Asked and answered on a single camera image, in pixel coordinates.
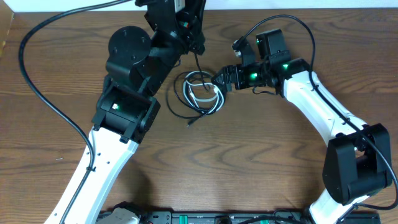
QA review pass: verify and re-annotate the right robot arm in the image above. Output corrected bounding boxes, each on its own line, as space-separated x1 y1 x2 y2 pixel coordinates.
211 29 393 223

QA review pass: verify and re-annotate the white USB cable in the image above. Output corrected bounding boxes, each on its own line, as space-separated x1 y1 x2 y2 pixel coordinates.
182 70 225 114

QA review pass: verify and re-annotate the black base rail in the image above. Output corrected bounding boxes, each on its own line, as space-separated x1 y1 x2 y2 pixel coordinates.
96 202 382 224

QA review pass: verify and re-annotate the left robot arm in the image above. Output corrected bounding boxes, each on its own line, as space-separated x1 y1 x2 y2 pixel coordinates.
47 0 205 223

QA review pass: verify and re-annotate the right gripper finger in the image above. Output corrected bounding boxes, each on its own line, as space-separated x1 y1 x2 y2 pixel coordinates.
211 66 231 83
213 81 232 92

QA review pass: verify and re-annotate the black USB cable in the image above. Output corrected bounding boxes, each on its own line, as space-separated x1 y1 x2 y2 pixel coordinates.
165 51 218 128

